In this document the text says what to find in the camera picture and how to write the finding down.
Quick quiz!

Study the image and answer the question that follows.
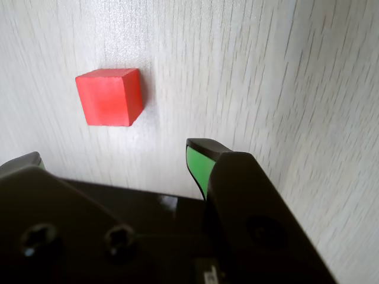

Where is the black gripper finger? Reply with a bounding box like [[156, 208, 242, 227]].
[[185, 138, 339, 284], [0, 151, 137, 284]]

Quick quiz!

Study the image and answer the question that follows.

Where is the red cube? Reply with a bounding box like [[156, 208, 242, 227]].
[[75, 68, 143, 127]]

